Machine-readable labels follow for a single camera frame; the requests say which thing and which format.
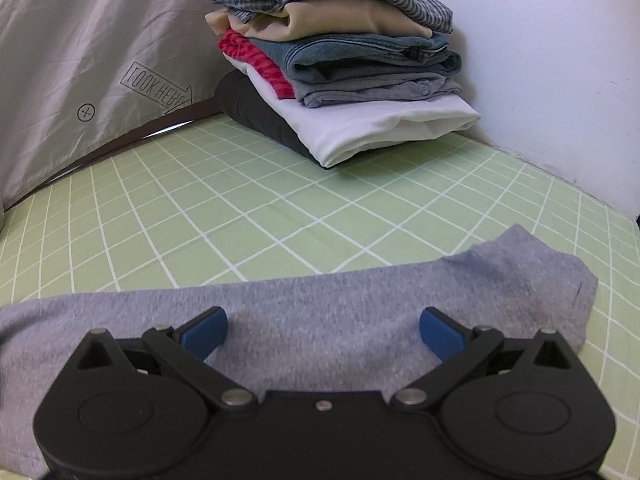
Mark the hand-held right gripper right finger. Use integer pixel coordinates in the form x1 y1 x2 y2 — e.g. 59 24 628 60
389 306 583 413

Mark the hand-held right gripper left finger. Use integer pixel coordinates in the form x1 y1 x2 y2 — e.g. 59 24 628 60
62 306 259 413

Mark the grey shirt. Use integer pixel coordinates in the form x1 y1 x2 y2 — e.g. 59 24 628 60
0 224 599 480

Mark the green grid mat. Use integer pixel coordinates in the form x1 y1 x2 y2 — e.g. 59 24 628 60
0 115 640 480

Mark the white folded garment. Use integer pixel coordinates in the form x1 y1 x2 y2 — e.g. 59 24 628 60
230 57 482 168

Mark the black folded garment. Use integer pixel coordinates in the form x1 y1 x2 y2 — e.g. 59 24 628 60
215 69 331 171

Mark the grey folded garment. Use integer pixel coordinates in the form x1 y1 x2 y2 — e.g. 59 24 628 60
290 72 463 109

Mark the red striped garment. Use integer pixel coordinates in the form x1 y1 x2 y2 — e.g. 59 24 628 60
217 29 296 101

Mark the blue denim garment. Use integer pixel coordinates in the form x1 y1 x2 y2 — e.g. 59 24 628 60
247 32 462 83

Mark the grey carrot print sheet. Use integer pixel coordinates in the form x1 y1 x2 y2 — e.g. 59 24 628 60
0 0 236 211

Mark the beige folded garment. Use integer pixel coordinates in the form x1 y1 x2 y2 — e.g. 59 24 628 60
205 0 433 43

